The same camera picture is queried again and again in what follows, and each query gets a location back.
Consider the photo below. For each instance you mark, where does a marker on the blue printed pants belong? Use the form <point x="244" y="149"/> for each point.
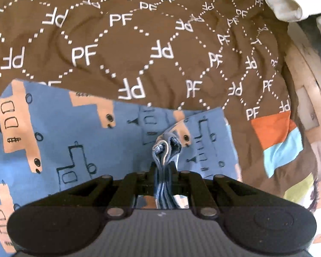
<point x="77" y="139"/>

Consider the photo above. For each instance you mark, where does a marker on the wooden bed frame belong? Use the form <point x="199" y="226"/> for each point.
<point x="313" y="99"/>

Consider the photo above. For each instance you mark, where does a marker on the brown patterned blanket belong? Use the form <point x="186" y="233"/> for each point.
<point x="155" y="45"/>

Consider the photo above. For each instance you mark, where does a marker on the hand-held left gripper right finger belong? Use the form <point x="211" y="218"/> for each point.
<point x="176" y="178"/>

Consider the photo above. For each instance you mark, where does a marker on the orange and blue bedsheet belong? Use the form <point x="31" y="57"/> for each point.
<point x="281" y="139"/>

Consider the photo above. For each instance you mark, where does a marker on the yellow-green cloth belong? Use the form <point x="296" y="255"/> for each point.
<point x="301" y="190"/>

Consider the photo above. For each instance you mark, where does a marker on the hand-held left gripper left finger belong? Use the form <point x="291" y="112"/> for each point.
<point x="147" y="178"/>

